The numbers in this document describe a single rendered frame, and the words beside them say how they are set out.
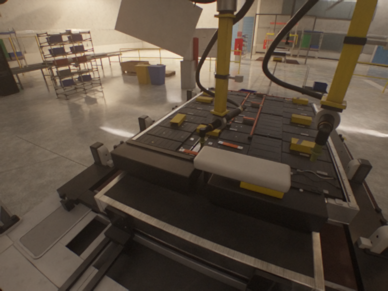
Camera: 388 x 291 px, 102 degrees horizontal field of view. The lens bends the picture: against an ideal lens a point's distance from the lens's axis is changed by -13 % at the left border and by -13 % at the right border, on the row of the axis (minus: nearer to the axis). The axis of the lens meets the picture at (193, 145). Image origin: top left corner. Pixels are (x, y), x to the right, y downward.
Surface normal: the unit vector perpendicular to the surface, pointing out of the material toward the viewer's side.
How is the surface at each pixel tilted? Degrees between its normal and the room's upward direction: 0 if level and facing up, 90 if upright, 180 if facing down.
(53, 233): 0
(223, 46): 90
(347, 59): 90
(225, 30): 90
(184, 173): 0
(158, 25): 90
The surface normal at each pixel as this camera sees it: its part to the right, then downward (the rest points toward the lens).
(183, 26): 0.16, 0.52
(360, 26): -0.62, 0.41
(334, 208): -0.41, 0.48
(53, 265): 0.00, -0.85
